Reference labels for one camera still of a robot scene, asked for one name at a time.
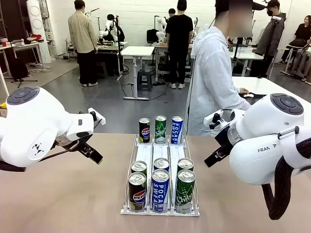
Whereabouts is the black Pepsi can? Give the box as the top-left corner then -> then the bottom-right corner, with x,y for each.
128,171 -> 147,213
131,160 -> 148,177
138,117 -> 151,143

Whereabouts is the person with cap and mask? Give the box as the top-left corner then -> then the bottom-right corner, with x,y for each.
254,0 -> 288,78

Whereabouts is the white tower air conditioner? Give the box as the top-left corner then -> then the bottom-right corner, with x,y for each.
26,0 -> 56,63

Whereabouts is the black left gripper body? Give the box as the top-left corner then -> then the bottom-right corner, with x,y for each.
54,132 -> 95,153

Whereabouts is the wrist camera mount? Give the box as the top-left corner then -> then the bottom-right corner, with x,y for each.
203,109 -> 225,130
87,108 -> 106,126

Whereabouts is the white cluttered side table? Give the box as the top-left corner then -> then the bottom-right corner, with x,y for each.
0,41 -> 45,69

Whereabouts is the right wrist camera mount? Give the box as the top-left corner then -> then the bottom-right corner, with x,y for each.
203,109 -> 225,130

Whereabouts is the black tripod stand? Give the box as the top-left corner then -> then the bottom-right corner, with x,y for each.
7,41 -> 38,88

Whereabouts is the person in white hoodie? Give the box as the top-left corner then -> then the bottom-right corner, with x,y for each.
186,0 -> 253,136

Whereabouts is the green Chilsung cider can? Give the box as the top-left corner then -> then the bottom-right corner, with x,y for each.
174,169 -> 196,214
177,158 -> 194,173
155,115 -> 167,144

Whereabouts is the grey plastic stool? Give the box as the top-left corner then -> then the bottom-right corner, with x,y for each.
137,69 -> 153,92

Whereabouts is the person in beige jacket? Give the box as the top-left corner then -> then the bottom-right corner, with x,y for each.
68,0 -> 99,87

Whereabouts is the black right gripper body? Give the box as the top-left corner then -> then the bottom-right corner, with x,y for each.
214,128 -> 235,156

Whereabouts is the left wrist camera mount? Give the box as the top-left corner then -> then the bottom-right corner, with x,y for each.
87,108 -> 106,126

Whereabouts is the seated person in black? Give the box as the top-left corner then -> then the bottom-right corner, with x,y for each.
281,21 -> 311,64

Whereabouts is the blue Pocari Sweat can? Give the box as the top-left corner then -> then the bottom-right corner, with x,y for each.
151,169 -> 170,214
172,116 -> 184,144
153,157 -> 170,173

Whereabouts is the white wire can rack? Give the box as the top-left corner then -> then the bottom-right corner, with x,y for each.
120,134 -> 200,216

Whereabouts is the small white desk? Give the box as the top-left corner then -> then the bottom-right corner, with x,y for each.
121,45 -> 156,100

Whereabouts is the white velcro strap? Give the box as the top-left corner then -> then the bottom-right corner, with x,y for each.
277,125 -> 309,176

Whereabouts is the person's right forearm white sleeve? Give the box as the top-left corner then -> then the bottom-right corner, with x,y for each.
218,83 -> 242,100

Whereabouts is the white humanoid robot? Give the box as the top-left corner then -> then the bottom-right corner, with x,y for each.
155,16 -> 169,45
104,14 -> 126,44

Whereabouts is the large white table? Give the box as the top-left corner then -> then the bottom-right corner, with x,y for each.
232,76 -> 311,104

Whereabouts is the person in black T-shirt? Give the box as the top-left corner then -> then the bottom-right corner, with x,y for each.
165,0 -> 194,89

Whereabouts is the black backpack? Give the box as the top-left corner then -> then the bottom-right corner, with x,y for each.
146,29 -> 160,45

